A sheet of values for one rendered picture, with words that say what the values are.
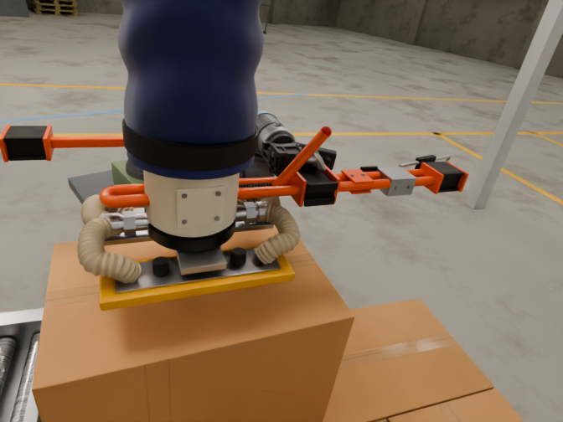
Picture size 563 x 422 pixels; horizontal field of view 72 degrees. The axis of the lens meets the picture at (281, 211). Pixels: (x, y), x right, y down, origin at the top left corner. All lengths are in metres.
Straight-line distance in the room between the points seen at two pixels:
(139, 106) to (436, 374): 1.16
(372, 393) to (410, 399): 0.11
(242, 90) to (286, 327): 0.47
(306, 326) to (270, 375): 0.14
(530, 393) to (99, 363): 2.02
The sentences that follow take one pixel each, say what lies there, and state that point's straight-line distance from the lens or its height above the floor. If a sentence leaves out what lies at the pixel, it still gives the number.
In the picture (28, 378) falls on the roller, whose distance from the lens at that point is 1.31.
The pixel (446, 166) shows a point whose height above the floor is 1.20.
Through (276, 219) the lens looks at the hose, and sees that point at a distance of 0.77.
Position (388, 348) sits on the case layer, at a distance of 1.40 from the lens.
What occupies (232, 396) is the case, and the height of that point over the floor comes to 0.78.
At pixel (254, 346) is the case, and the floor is 0.92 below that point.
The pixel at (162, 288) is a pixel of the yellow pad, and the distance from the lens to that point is 0.70.
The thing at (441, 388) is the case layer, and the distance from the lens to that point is 1.38.
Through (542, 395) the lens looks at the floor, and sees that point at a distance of 2.40.
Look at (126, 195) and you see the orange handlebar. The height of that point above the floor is 1.19.
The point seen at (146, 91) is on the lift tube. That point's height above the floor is 1.38.
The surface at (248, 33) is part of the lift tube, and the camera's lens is 0.59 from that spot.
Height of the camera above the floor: 1.54
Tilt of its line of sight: 30 degrees down
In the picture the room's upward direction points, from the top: 8 degrees clockwise
